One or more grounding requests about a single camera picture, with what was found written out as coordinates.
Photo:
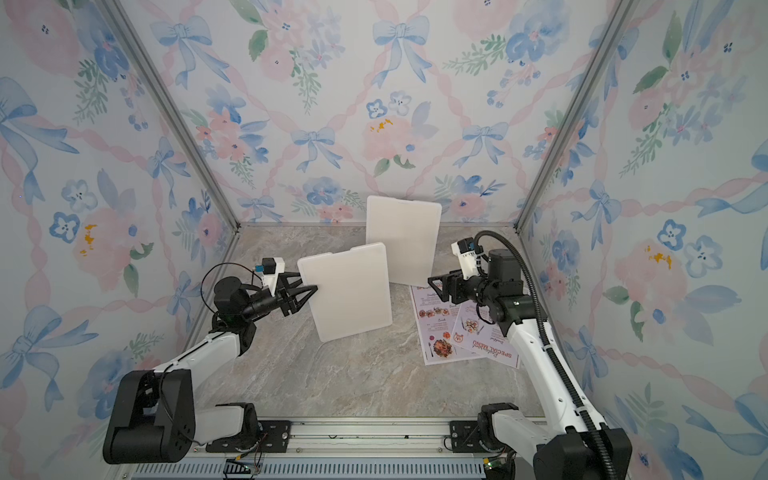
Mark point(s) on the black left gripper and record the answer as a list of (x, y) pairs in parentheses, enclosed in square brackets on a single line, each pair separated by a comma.
[(292, 305)]

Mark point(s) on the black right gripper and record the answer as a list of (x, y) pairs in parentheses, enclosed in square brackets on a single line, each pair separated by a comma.
[(451, 280)]

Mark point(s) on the white narrow rack front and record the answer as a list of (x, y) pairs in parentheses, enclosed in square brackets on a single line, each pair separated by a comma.
[(353, 291)]

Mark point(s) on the white narrow rack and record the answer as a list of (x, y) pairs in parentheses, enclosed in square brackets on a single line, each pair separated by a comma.
[(353, 291), (409, 231)]

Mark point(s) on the restaurant special menu sheet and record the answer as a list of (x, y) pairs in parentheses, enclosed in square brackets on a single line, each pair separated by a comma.
[(474, 333)]

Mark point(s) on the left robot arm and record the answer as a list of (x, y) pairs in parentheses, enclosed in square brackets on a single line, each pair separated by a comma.
[(155, 418)]

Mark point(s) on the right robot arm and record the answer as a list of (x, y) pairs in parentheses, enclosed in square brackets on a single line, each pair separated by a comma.
[(576, 441)]

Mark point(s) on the white narrow rack rear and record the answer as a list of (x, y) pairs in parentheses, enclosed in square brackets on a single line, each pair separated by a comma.
[(409, 231)]

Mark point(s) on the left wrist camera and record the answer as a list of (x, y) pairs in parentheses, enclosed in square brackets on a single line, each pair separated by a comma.
[(269, 271)]

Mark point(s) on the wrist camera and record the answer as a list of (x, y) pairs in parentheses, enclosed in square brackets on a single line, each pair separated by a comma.
[(469, 259), (269, 271)]

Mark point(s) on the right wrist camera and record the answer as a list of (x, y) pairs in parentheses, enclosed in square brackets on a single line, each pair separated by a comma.
[(469, 259)]

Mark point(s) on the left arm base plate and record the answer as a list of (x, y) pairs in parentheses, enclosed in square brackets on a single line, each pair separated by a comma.
[(267, 436)]

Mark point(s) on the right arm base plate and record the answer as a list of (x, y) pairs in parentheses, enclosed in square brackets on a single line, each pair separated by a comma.
[(468, 435)]

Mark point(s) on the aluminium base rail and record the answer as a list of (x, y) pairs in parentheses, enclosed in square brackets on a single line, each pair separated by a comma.
[(345, 448)]

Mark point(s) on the aluminium frame post left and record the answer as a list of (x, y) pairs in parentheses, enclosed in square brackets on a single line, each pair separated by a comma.
[(116, 17)]

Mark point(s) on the aluminium frame post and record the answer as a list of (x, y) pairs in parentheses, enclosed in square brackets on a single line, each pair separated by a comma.
[(608, 42), (116, 17)]

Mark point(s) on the aluminium frame post right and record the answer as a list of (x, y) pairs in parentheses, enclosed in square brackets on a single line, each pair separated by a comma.
[(608, 42)]

